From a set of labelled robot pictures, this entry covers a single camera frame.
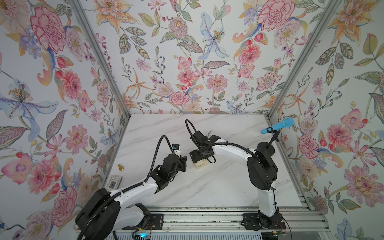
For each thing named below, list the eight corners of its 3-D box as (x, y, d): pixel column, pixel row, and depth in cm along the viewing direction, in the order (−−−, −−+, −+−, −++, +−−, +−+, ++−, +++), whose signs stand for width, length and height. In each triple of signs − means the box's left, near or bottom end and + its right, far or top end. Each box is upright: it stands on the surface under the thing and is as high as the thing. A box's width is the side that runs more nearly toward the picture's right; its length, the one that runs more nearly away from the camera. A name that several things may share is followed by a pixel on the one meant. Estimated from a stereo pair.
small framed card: (107, 191, 86) (105, 189, 84) (112, 176, 92) (110, 175, 90) (118, 191, 86) (116, 189, 84) (122, 176, 92) (120, 175, 90)
